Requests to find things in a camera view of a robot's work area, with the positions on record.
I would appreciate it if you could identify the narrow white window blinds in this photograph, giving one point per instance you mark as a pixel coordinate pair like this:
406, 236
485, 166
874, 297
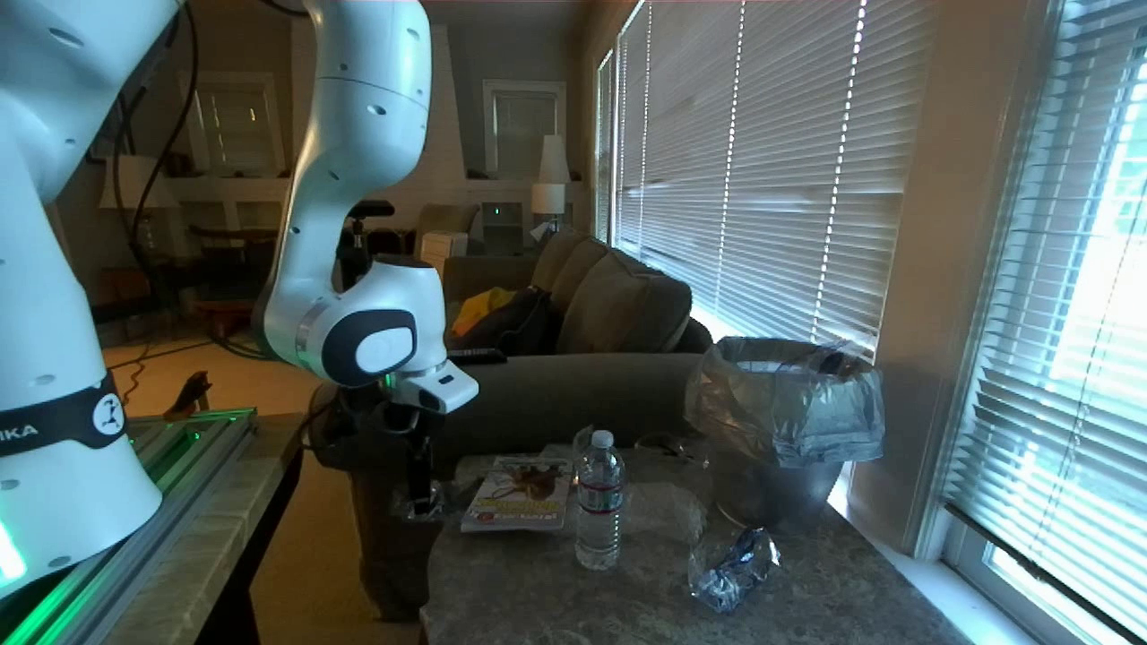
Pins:
1062, 359

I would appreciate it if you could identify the yellow cloth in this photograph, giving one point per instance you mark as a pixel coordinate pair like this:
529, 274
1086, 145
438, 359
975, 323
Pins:
479, 311

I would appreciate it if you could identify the wide white window blinds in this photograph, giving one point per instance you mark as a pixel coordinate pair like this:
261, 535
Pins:
774, 166

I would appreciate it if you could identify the green-lit metal base plate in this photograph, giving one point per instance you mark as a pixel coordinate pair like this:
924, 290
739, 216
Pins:
179, 450

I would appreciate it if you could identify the glossy picture magazine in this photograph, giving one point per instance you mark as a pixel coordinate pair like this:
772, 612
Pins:
522, 492

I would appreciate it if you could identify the clear plastic water bottle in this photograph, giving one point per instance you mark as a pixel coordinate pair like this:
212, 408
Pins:
600, 503

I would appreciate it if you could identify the blue and clear wrapper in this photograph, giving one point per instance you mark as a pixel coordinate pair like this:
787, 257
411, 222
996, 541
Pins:
732, 572

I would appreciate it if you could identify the white table lamp shade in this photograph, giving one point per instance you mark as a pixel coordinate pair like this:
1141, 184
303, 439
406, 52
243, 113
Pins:
548, 173

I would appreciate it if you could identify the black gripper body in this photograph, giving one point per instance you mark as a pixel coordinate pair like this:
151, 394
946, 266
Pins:
413, 431

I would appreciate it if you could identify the translucent grey trash liner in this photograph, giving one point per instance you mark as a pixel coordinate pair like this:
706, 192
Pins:
789, 399

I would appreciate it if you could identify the black remote control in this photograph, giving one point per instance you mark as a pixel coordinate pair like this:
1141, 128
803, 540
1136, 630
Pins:
482, 354

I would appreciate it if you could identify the tan fabric sofa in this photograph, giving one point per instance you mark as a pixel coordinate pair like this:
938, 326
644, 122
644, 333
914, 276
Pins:
559, 394

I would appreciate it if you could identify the clear plastic sheet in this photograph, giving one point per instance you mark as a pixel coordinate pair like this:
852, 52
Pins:
669, 506

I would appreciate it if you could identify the black throw pillow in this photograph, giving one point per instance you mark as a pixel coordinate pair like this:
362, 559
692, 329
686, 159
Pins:
522, 323

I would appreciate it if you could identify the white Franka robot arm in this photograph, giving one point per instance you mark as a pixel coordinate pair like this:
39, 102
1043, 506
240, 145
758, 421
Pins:
361, 119

